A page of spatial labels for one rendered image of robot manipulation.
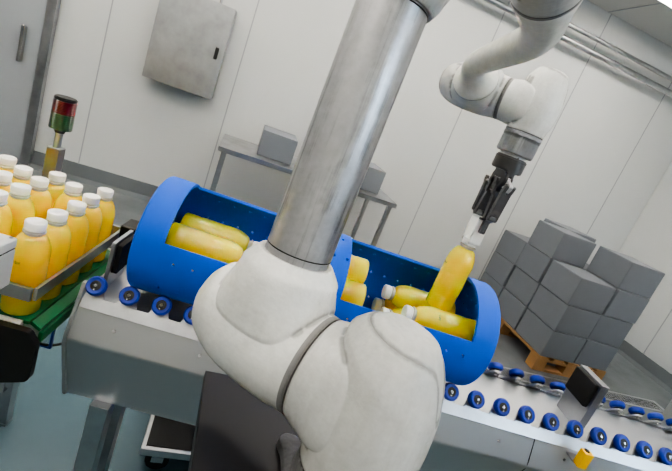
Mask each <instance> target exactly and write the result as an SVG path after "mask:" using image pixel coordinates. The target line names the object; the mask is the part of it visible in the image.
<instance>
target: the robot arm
mask: <svg viewBox="0 0 672 471"><path fill-rule="evenodd" d="M449 1H450V0H356V1H355V3H354V6H353V9H352V11H351V14H350V17H349V19H348V22H347V25H346V28H345V30H344V33H343V36H342V38H341V41H340V44H339V46H338V49H337V52H336V55H335V57H334V60H333V63H332V65H331V68H330V71H329V73H328V76H327V79H326V81H325V84H324V87H323V90H322V92H321V95H320V98H319V100H318V104H317V107H316V109H315V112H314V115H313V117H312V120H311V123H310V126H309V128H308V131H307V134H306V136H305V139H304V142H303V145H302V147H301V150H300V153H299V155H298V158H297V161H296V163H295V166H294V169H293V172H292V174H291V177H290V180H289V182H288V185H287V188H286V190H285V193H284V196H283V199H282V201H281V204H280V207H279V209H278V212H277V215H276V217H275V220H274V223H273V226H272V228H271V231H270V234H269V236H268V239H267V240H263V241H261V242H259V243H257V244H255V245H253V246H251V247H250V248H248V249H247V250H245V251H244V253H243V255H242V257H241V258H240V259H239V261H238V262H233V263H230V264H228V265H225V266H223V267H221V268H220V269H218V270H216V271H215V272H214V273H212V274H211V275H210V276H209V277H208V278H207V280H206V281H205V282H204V284H203V285H202V286H201V288H200V289H199V291H198V293H197V295H196V297H195V300H194V304H193V308H192V324H193V328H194V331H195V333H196V336H197V338H198V340H199V342H200V344H201V345H202V347H203V348H204V350H205V351H206V353H207V354H208V355H209V357H210V358H211V359H212V360H213V361H214V363H215V364H216V365H217V366H218V367H220V368H221V369H222V370H223V371H224V372H225V373H226V374H227V375H228V376H229V377H231V378H232V379H233V380H234V381H235V382H237V383H238V384H239V385H240V386H242V387H243V388H244V389H246V390H247V391H248V392H250V393H251V394H252V395H254V396H255V397H257V398H258V399H259V400H261V401H262V402H264V403H266V404H267V405H269V406H271V407H273V408H274V409H276V410H277V411H279V412H280V413H281V414H283V415H284V416H285V417H286V419H287V420H288V422H289V423H290V425H291V426H292V428H293V430H294V431H295V433H296V434H297V436H296V435H293V434H290V433H284V434H282V435H281V436H280V437H279V439H278V442H277V445H276V447H277V450H278V453H279V455H280V460H281V471H419V470H420V468H421V466H422V464H423V462H424V460H425V458H426V455H427V453H428V451H429V448H430V446H431V444H432V441H433V438H434V436H435V433H436V430H437V427H438V424H439V421H440V417H441V412H442V407H443V401H444V393H445V364H444V359H443V356H442V353H441V348H440V346H439V343H438V342H437V340H436V339H435V338H434V337H433V335H432V334H431V333H430V332H429V331H427V330H426V329H425V328H424V327H422V326H421V325H420V324H418V323H416V322H415V321H413V320H411V319H410V318H407V317H405V316H403V315H400V314H397V313H393V312H380V311H373V312H368V313H365V314H361V315H359V316H356V317H355V318H354V319H353V320H352V321H351V322H347V321H343V320H341V319H339V318H338V317H336V316H335V315H334V314H335V310H336V293H337V289H338V283H337V280H336V277H335V274H334V271H333V268H332V266H331V265H330V263H331V260H332V258H333V255H334V253H335V250H336V248H337V245H338V243H339V240H340V238H341V235H342V233H343V230H344V228H345V225H346V223H347V220H348V218H349V215H350V213H351V210H352V208H353V205H354V203H355V200H356V198H357V195H358V193H359V190H360V188H361V185H362V183H363V180H364V178H365V175H366V173H367V170H368V168H369V165H370V163H371V160H372V158H373V155H374V153H375V150H376V148H377V145H378V143H379V140H380V138H381V135H382V133H383V130H384V128H385V125H386V122H387V120H388V117H389V115H390V112H391V110H392V107H393V105H394V102H395V100H396V97H397V95H398V92H399V90H400V87H401V85H402V82H403V80H404V77H405V75H406V72H407V70H408V67H409V65H410V62H411V60H412V57H413V55H414V52H415V50H416V47H417V45H418V42H419V40H420V37H421V35H422V32H423V30H424V27H425V25H426V24H427V23H429V22H430V21H432V20H433V19H434V18H435V17H436V16H437V15H439V14H440V12H441V11H442V10H443V8H444V6H445V5H446V4H447V3H448V2H449ZM582 1H583V0H510V4H511V6H512V8H513V11H514V13H515V15H516V17H517V20H518V23H519V25H520V27H519V28H517V29H516V30H514V31H512V32H510V33H508V34H506V35H504V36H502V37H500V38H498V39H496V40H494V41H492V42H490V43H488V44H486V45H484V46H482V47H480V48H478V49H476V50H475V51H473V52H472V53H470V54H469V55H468V56H467V57H466V59H465V60H464V62H459V63H454V64H451V65H449V66H448V67H447V68H446V69H445V70H444V71H443V72H442V74H441V76H440V79H439V90H440V93H441V95H442V96H443V97H444V98H445V99H446V100H447V101H448V102H449V103H451V104H452V105H454V106H456V107H459V108H461V109H463V110H466V111H469V112H471V113H474V114H478V115H481V116H486V117H490V118H494V119H496V120H499V121H501V122H503V123H505V124H507V125H506V128H505V129H504V132H503V134H502V136H501V138H500V140H499V142H498V144H497V149H499V150H500V152H498V153H496V155H495V157H494V159H493V161H492V166H494V167H496V169H495V170H494V171H493V173H492V175H487V174H486V175H485V177H484V181H483V184H482V186H481V188H480V190H479V193H478V195H477V197H476V199H475V201H474V203H473V206H472V210H473V215H472V217H471V219H470V221H469V223H468V225H467V227H466V229H465V231H464V233H463V235H462V238H463V237H464V235H468V236H470V238H469V240H468V244H471V245H473V246H476V247H479V246H480V244H481V242H482V240H483V238H484V236H485V234H486V232H487V229H488V227H489V225H490V223H496V222H497V221H498V219H499V217H500V215H501V213H502V212H503V210H504V208H505V206H506V204H507V202H508V201H509V199H510V197H511V195H512V194H513V193H514V192H515V190H516V187H514V186H512V182H513V179H514V176H515V175H516V176H521V175H522V173H523V171H524V169H525V167H526V165H527V164H526V162H525V161H526V160H527V161H532V160H533V158H534V156H535V154H536V152H537V150H538V148H539V146H540V145H541V143H542V141H543V139H544V137H545V136H546V135H547V133H548V132H549V131H550V130H551V129H552V127H553V126H554V124H555V123H556V121H557V119H558V117H559V115H560V113H561V111H562V108H563V105H564V102H565V99H566V96H567V92H568V87H569V80H568V77H567V75H566V74H565V73H563V72H561V71H559V70H557V69H554V68H551V67H547V66H540V67H539V68H537V69H535V70H534V71H532V72H531V73H530V74H529V75H528V76H527V78H526V80H520V79H515V78H511V77H509V76H506V75H504V74H503V71H501V70H500V69H504V68H508V67H511V66H515V65H518V64H522V63H525V62H528V61H531V60H533V59H536V58H538V57H540V56H542V55H544V54H545V53H547V52H548V51H549V50H551V49H552V48H553V47H554V46H555V45H556V44H557V43H558V42H559V40H560V39H561V38H562V36H563V34H564V33H565V31H566V29H567V28H568V26H569V24H570V22H571V20H572V18H573V16H574V14H575V12H576V11H577V9H578V7H579V6H580V4H581V3H582Z"/></svg>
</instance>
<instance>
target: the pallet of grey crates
mask: <svg viewBox="0 0 672 471"><path fill-rule="evenodd" d="M595 242H596V239H594V238H592V237H590V236H588V235H586V234H584V233H582V232H580V231H578V230H576V229H574V228H572V227H570V226H567V225H564V224H561V223H558V222H556V221H553V220H550V219H547V218H545V219H544V221H542V220H539V222H538V224H537V226H536V228H535V229H534V231H533V233H532V235H531V237H527V236H524V235H521V234H518V233H515V232H512V231H509V230H505V231H504V233H503V235H502V237H501V239H500V241H499V243H498V245H497V247H496V249H495V250H496V251H494V253H493V255H492V257H491V259H490V261H489V263H488V265H487V267H486V269H485V271H484V273H483V275H482V277H481V279H480V281H482V282H485V283H487V284H488V285H489V286H491V288H492V289H493V290H494V292H495V293H496V296H497V298H498V301H499V305H500V313H501V324H500V333H499V334H503V335H507V336H511V337H515V338H519V339H520V340H521V341H522V342H523V343H524V344H525V345H526V346H527V347H528V348H529V349H530V350H531V352H530V353H529V355H528V357H527V359H526V361H525V363H526V364H527V365H528V366H529V367H530V368H531V369H533V370H538V371H542V372H546V373H551V374H555V375H559V376H564V377H568V378H570V377H571V375H572V373H573V372H574V370H575V368H576V367H577V366H579V367H580V365H581V364H582V365H585V366H588V367H589V368H590V369H591V370H592V371H593V372H594V373H595V374H596V375H597V376H598V377H599V378H600V379H601V380H602V378H603V377H604V375H605V374H606V371H605V370H606V369H607V367H608V366H609V364H610V363H611V361H612V359H613V358H614V356H615V355H616V353H617V351H618V350H619V348H618V347H620V345H621V344H622V342H623V340H624V339H625V337H626V336H627V334H628V332H629V331H630V329H631V328H632V326H633V324H635V323H636V322H637V320H638V318H639V317H640V315H641V314H642V312H643V310H644V309H645V307H646V306H647V304H648V302H649V301H650V300H649V299H650V298H651V296H652V295H653V293H654V292H655V290H656V289H657V287H658V285H659V284H660V282H661V281H662V279H663V277H664V276H665V273H663V272H661V271H659V270H657V269H655V268H653V267H651V266H649V265H647V264H645V263H643V262H641V261H639V260H637V259H635V258H633V257H631V256H628V255H625V254H623V253H620V252H617V251H614V250H611V249H609V248H606V247H603V246H600V247H599V249H598V250H597V252H596V254H595V256H594V257H593V259H592V261H591V263H590V264H587V261H588V259H589V257H590V256H591V254H592V252H593V250H594V249H595V247H596V245H597V244H595ZM632 323H633V324H632ZM547 362H548V363H552V364H556V366H555V367H554V366H550V365H546V364H547Z"/></svg>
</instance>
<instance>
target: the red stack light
mask: <svg viewBox="0 0 672 471"><path fill-rule="evenodd" d="M77 106H78V104H71V103H67V102H63V101H60V100H57V99H56V98H55V97H53V101H52V107H51V110H52V111H53V112H55V113H57V114H61V115H64V116H70V117H74V116H76V111H77Z"/></svg>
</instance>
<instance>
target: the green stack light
mask: <svg viewBox="0 0 672 471"><path fill-rule="evenodd" d="M74 120H75V116H74V117H70V116H64V115H61V114H57V113H55V112H53V111H52V110H51V113H50V117H49V123H48V126H49V127H50V128H52V129H54V130H58V131H62V132H72V131H73V126H74Z"/></svg>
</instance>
